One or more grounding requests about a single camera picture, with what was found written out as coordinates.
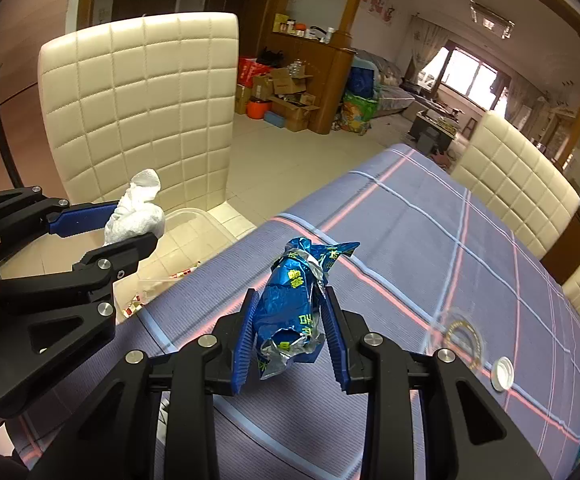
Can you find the patterned curtain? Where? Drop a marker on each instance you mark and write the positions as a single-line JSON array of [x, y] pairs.
[[427, 45]]

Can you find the ceiling lamp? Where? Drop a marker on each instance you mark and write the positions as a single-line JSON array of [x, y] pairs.
[[492, 17]]

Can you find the white bottle cap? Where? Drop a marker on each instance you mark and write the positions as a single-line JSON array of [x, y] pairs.
[[502, 374]]

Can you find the wooden divider cabinet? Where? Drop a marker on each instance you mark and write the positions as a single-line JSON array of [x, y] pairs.
[[330, 85]]

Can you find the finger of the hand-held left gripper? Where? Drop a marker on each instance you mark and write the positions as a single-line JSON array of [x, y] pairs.
[[84, 220], [119, 255]]

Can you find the colourful woven bag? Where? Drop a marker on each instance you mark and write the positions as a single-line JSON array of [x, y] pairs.
[[357, 112]]

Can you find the blue bag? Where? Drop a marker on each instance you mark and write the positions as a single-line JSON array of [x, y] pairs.
[[362, 80]]

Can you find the red wall decoration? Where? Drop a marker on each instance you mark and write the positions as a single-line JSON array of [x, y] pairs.
[[380, 2]]

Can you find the sofa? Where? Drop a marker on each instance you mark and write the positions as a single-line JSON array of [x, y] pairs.
[[395, 95]]

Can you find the coffee table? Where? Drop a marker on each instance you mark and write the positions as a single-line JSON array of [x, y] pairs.
[[432, 125]]

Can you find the red white wrapper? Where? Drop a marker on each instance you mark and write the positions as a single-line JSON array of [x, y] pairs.
[[184, 272], [132, 305]]

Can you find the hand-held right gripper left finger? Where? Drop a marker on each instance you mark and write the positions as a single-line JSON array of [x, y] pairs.
[[245, 345]]

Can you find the pile of cardboard boxes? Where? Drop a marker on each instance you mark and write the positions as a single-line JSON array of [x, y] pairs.
[[285, 87]]

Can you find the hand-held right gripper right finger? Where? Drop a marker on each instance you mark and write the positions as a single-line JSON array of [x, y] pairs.
[[334, 345]]

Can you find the cluster of small jars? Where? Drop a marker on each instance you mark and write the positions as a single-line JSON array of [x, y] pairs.
[[305, 30]]

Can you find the window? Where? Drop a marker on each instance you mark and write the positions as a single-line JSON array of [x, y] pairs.
[[465, 72]]

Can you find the blue checked tablecloth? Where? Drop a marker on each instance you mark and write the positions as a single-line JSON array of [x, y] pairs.
[[395, 235]]

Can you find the red box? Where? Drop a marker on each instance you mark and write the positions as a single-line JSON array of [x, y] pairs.
[[250, 72]]

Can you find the orange bucket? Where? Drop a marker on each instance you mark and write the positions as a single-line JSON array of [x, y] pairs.
[[258, 109]]

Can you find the clear plastic bin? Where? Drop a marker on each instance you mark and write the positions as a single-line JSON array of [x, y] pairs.
[[189, 220]]

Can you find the blue snack wrapper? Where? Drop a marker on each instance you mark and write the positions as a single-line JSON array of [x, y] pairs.
[[290, 305]]

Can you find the large white tissue wad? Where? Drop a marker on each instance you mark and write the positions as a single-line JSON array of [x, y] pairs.
[[134, 215]]

